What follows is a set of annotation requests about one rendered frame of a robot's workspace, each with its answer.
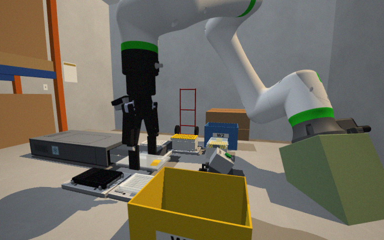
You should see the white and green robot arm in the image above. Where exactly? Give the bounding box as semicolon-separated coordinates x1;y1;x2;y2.
116;0;371;144

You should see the blue bin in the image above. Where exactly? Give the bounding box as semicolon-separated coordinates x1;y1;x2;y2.
204;122;238;151

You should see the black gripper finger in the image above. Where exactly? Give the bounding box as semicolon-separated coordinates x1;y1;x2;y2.
121;100;147;171
143;102;159;155

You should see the yellow waste bin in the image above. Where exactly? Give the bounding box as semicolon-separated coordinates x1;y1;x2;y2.
127;166;253;240

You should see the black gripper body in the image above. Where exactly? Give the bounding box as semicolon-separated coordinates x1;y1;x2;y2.
126;74;156;116

